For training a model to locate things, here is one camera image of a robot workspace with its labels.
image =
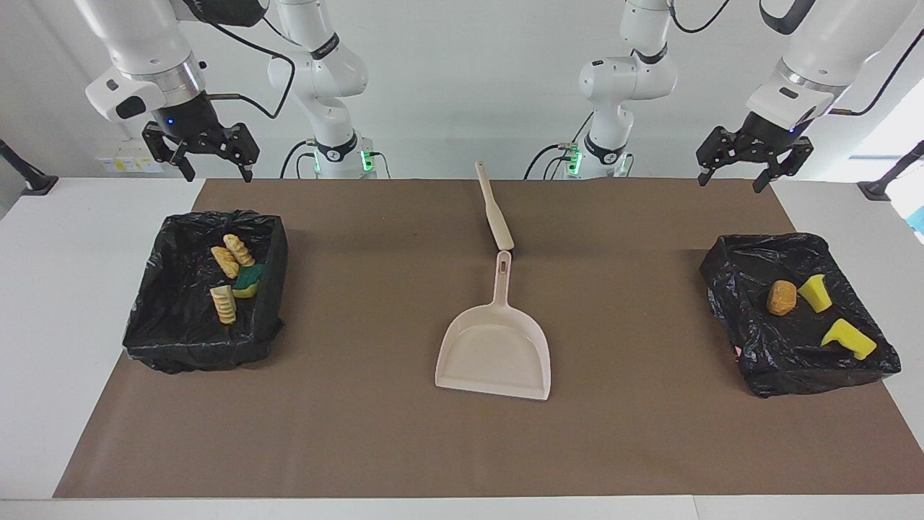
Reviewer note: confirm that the green yellow sponge piece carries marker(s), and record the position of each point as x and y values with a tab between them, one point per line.
249	282

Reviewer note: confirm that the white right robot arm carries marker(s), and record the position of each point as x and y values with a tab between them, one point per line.
144	58

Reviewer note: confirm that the pale flaky bread piece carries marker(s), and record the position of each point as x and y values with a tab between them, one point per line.
224	305

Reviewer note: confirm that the light blue object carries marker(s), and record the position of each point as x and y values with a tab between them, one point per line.
918	220

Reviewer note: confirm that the brown table mat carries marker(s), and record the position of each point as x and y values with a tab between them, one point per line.
361	433

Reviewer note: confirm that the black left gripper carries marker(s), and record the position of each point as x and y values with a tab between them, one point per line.
758	141

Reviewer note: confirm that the beige hand brush black bristles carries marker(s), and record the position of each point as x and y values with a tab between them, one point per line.
497	217

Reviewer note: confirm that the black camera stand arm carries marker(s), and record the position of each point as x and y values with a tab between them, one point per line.
884	184
29	177

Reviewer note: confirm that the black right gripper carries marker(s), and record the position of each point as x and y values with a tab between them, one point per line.
195	133

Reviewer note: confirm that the black bagged bin pink spot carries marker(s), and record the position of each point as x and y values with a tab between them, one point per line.
765	361

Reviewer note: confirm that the notched yellow sponge piece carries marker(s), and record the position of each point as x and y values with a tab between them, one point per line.
850	338

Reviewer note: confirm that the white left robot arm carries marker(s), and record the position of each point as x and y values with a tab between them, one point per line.
830	50

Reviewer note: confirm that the white yellow wall socket box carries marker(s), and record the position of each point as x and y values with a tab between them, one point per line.
123	162

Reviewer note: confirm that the brown bread roll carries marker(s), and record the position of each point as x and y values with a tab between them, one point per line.
782	297

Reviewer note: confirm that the orange striped croissant piece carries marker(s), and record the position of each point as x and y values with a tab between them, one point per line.
239	249
225	261

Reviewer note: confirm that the beige plastic dustpan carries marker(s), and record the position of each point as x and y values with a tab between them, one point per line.
498	347

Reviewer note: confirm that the wedge yellow sponge piece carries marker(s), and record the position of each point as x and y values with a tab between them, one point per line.
816	292

